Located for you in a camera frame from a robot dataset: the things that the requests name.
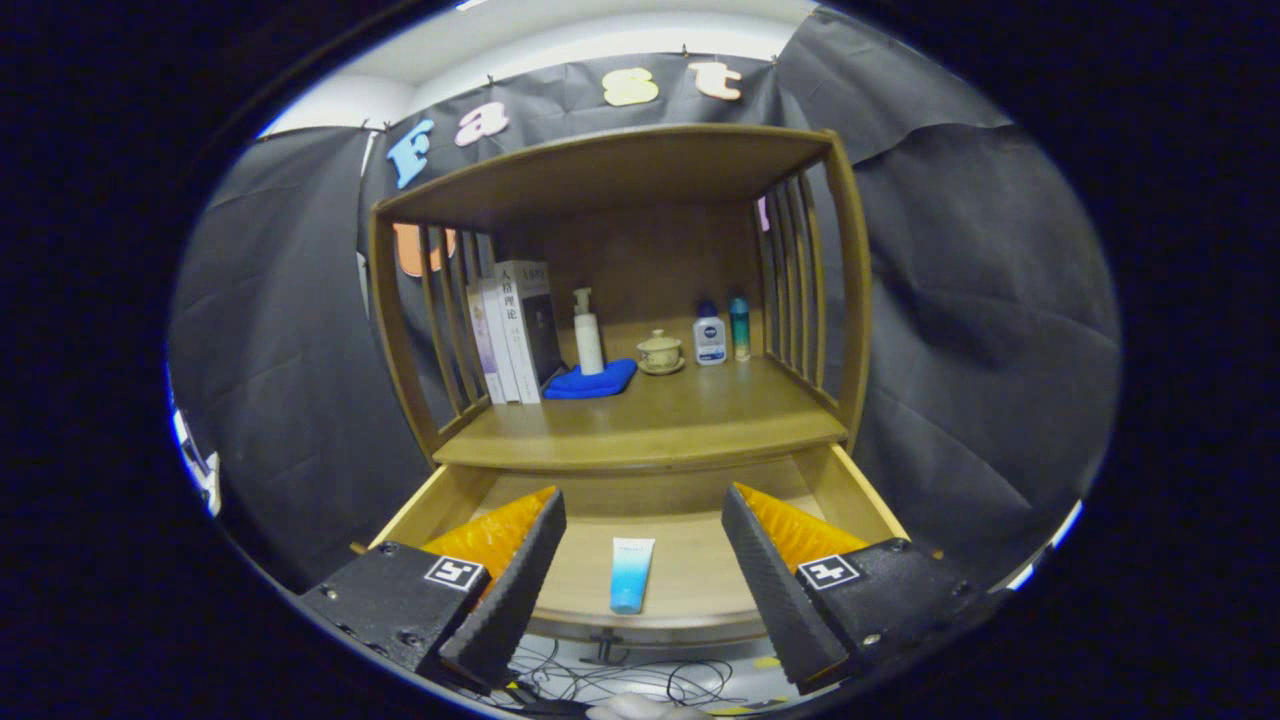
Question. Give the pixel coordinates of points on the black drawer knob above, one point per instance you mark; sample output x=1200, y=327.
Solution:
x=607, y=640

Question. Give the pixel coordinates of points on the thin white book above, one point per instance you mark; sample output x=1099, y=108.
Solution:
x=498, y=330

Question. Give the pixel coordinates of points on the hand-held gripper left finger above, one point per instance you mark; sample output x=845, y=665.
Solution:
x=515, y=600

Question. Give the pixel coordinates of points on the blue white cosmetic tube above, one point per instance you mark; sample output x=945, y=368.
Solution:
x=632, y=580

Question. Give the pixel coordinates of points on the beige lidded teacup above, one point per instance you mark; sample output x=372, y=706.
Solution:
x=660, y=352

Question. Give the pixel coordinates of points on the teal spray can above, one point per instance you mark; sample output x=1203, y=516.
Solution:
x=740, y=330

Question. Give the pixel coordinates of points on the white bottle with blue cap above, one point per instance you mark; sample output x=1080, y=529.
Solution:
x=710, y=340

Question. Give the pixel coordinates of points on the wooden cabinet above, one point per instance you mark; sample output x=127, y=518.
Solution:
x=650, y=260

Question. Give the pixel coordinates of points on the wooden countertop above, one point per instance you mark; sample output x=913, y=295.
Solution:
x=700, y=410

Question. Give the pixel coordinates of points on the white pump bottle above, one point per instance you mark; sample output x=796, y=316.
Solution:
x=590, y=345

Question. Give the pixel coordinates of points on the thin purple book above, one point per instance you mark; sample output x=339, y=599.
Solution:
x=478, y=320

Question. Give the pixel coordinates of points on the thick book with dark cover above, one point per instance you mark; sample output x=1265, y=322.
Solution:
x=540, y=330

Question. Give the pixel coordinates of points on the blue cloth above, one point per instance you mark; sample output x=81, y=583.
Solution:
x=590, y=385

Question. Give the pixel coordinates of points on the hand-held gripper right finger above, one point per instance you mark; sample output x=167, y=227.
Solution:
x=775, y=600

